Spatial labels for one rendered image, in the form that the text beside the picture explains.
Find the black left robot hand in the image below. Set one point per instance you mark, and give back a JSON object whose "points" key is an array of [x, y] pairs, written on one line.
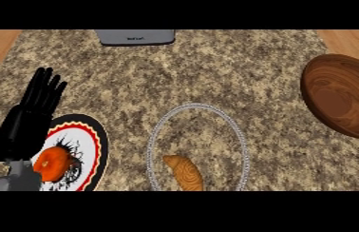
{"points": [[28, 121]]}

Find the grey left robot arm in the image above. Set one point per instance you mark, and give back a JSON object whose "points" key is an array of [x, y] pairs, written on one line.
{"points": [[18, 177]]}

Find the round black-rimmed patterned placemat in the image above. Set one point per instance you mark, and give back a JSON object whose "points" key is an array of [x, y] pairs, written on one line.
{"points": [[90, 140]]}

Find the clear oval glass bowl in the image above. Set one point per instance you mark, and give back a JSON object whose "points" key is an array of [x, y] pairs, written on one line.
{"points": [[154, 137]]}

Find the brown wooden bowl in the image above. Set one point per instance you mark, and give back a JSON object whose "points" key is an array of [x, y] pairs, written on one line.
{"points": [[334, 93]]}

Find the orange round fruit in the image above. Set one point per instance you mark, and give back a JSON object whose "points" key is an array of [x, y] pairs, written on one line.
{"points": [[55, 163]]}

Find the grey flat appliance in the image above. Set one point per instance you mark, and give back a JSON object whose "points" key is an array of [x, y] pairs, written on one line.
{"points": [[135, 37]]}

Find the brown wooden croissant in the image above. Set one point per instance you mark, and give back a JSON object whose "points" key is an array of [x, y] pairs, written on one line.
{"points": [[186, 174]]}

